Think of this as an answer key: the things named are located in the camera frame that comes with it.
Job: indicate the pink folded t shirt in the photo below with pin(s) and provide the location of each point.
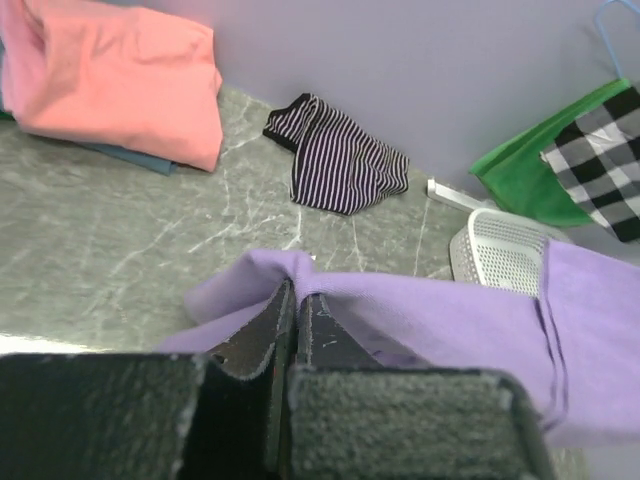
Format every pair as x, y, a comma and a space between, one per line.
125, 76

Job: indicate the white rack foot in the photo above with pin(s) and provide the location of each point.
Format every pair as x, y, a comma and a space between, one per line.
455, 199

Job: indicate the blue wire hanger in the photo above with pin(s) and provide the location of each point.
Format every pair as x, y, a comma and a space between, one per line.
599, 24

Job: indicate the purple t shirt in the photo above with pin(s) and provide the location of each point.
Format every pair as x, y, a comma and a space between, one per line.
574, 347

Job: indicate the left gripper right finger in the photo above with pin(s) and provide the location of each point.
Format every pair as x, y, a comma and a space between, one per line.
324, 343

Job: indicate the black white checkered cloth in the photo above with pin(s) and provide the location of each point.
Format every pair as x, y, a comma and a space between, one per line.
596, 161

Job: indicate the green hanging cloth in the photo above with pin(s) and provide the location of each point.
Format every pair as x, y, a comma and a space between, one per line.
519, 182

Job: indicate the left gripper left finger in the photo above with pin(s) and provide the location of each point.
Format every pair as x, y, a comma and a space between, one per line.
250, 355

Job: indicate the white plastic laundry basket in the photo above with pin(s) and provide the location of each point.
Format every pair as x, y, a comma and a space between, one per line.
501, 250

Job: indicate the black white striped shirt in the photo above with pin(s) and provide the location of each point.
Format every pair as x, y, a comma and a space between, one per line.
337, 167

